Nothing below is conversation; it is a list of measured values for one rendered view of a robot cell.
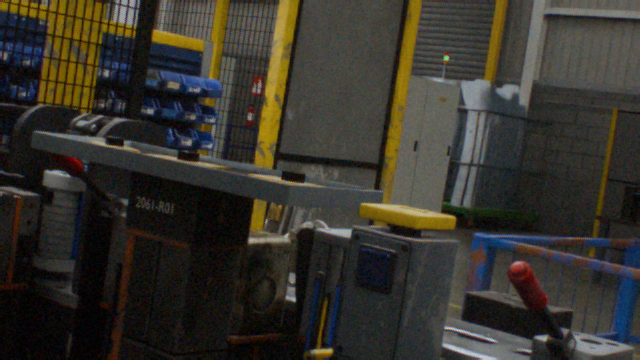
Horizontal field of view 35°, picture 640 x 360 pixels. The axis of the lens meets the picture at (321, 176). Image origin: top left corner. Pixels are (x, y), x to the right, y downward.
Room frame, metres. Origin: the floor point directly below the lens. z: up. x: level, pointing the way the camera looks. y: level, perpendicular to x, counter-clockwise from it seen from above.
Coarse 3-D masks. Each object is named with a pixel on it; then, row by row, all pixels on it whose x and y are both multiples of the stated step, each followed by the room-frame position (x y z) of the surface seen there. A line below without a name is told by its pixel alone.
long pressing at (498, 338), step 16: (288, 288) 1.32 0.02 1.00; (288, 304) 1.24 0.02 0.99; (448, 320) 1.26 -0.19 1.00; (448, 336) 1.16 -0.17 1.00; (480, 336) 1.19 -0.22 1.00; (496, 336) 1.21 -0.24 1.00; (512, 336) 1.22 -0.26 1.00; (448, 352) 1.09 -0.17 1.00; (464, 352) 1.08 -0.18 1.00; (480, 352) 1.08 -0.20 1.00; (496, 352) 1.11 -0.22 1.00; (512, 352) 1.12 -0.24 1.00; (528, 352) 1.15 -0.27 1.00
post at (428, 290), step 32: (352, 256) 0.84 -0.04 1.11; (416, 256) 0.81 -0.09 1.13; (448, 256) 0.84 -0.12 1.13; (352, 288) 0.84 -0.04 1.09; (416, 288) 0.81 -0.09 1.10; (448, 288) 0.85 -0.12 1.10; (352, 320) 0.84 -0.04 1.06; (384, 320) 0.82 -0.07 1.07; (416, 320) 0.82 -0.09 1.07; (352, 352) 0.83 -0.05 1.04; (384, 352) 0.81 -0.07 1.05; (416, 352) 0.82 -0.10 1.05
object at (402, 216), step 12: (360, 204) 0.85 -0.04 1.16; (372, 204) 0.85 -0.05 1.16; (360, 216) 0.85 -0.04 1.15; (372, 216) 0.84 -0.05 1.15; (384, 216) 0.83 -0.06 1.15; (396, 216) 0.82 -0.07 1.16; (408, 216) 0.82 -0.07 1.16; (420, 216) 0.81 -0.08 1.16; (432, 216) 0.83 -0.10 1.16; (444, 216) 0.84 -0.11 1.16; (396, 228) 0.84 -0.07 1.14; (408, 228) 0.84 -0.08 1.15; (420, 228) 0.82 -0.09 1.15; (432, 228) 0.83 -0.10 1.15; (444, 228) 0.84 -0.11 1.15
